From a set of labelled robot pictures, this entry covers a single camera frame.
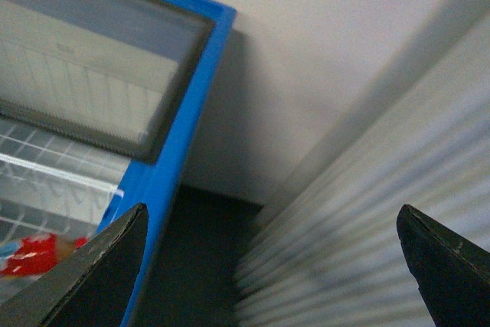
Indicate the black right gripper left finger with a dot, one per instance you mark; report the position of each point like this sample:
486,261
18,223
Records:
92,287

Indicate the red drink bottle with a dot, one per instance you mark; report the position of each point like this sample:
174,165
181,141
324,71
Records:
36,254

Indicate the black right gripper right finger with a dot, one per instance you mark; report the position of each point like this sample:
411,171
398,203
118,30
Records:
452,272

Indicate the blue framed glass sliding lid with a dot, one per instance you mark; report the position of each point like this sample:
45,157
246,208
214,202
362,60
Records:
127,77

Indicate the white wire freezer basket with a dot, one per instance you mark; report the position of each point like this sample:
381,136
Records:
54,185

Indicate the beige pleated curtain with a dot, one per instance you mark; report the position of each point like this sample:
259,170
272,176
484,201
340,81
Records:
332,255

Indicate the white chest freezer with penguins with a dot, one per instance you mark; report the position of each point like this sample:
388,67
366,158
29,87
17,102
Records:
100,100

